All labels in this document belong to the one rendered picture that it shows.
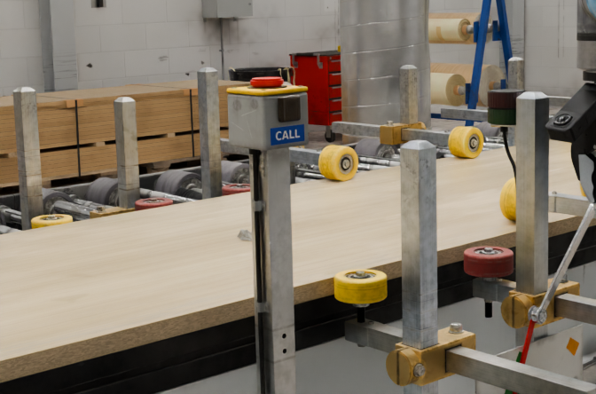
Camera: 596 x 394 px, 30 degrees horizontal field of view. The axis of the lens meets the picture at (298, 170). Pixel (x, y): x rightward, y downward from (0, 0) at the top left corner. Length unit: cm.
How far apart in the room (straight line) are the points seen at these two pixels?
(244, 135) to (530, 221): 56
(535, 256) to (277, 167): 53
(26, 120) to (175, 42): 755
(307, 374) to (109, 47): 792
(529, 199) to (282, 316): 50
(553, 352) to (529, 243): 18
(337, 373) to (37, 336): 50
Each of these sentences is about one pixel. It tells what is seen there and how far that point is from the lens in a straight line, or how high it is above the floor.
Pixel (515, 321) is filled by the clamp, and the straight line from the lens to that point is 172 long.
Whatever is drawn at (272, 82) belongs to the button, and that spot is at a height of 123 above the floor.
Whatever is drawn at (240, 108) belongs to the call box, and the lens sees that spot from 131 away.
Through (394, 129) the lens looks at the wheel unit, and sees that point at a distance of 301.
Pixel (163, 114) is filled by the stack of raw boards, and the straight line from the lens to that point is 827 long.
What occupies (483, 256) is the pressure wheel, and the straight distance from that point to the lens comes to 181.
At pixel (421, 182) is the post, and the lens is 150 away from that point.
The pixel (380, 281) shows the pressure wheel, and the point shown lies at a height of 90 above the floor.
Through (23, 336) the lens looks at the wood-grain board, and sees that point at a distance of 150.
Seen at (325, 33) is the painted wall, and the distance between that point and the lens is 1099.
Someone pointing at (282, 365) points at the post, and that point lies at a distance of 138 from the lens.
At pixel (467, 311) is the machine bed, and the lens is 196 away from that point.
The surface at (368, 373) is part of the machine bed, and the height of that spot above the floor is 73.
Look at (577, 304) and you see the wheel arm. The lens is 174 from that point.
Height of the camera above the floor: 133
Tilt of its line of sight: 9 degrees down
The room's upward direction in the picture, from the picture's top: 2 degrees counter-clockwise
